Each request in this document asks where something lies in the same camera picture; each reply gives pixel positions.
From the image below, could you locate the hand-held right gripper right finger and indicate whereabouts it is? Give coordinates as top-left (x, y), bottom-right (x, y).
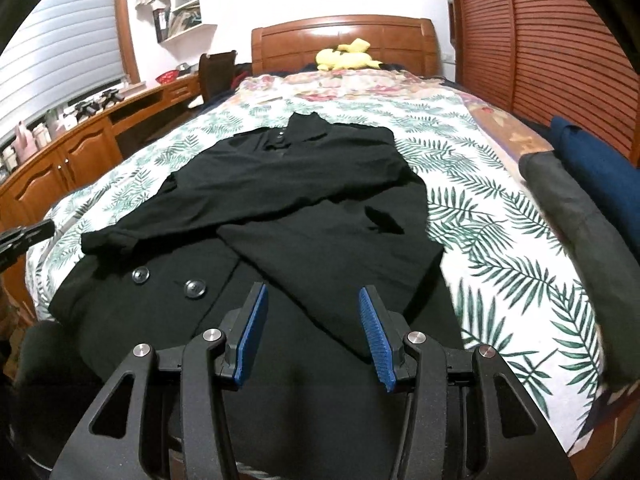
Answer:
top-left (356, 285), bottom-right (578, 480)

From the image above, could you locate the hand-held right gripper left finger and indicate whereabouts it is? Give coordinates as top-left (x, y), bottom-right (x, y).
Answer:
top-left (50, 281), bottom-right (271, 480)

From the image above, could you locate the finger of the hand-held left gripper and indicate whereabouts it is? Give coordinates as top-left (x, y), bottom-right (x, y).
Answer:
top-left (0, 220), bottom-right (55, 272)

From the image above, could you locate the black double-breasted coat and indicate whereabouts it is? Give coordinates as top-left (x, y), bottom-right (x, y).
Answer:
top-left (47, 112), bottom-right (466, 466)

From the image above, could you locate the pink bottle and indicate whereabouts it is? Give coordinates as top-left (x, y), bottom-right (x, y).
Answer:
top-left (12, 122), bottom-right (39, 163)

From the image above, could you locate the wooden desk with cabinets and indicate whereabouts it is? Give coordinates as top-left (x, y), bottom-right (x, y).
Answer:
top-left (0, 74), bottom-right (203, 226)

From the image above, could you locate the bed with leaf-print sheet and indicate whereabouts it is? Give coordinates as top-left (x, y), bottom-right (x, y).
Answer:
top-left (25, 92), bottom-right (608, 456)

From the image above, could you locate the grey window blind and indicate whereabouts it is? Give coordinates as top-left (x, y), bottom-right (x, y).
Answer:
top-left (0, 0), bottom-right (126, 133)

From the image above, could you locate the folded grey garment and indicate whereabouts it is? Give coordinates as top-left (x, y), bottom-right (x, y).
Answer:
top-left (519, 152), bottom-right (640, 391)

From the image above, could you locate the dark wooden chair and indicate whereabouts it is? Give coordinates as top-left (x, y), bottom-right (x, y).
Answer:
top-left (189, 50), bottom-right (237, 108)

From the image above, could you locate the floral quilt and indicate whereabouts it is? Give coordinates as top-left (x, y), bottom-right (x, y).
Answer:
top-left (235, 67), bottom-right (556, 153)

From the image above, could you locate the folded navy garment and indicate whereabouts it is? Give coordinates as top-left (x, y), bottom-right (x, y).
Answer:
top-left (550, 116), bottom-right (640, 216)

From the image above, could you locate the yellow plush toy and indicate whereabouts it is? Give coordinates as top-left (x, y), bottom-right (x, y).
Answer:
top-left (315, 37), bottom-right (383, 72)

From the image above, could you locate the wooden bed headboard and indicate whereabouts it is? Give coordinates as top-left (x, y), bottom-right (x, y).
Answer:
top-left (251, 15), bottom-right (443, 78)

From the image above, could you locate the wooden louvred wardrobe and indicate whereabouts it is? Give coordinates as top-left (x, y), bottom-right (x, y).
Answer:
top-left (442, 0), bottom-right (640, 161)

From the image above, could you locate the white wall shelf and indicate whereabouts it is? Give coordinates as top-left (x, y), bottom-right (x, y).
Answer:
top-left (150, 0), bottom-right (218, 43)

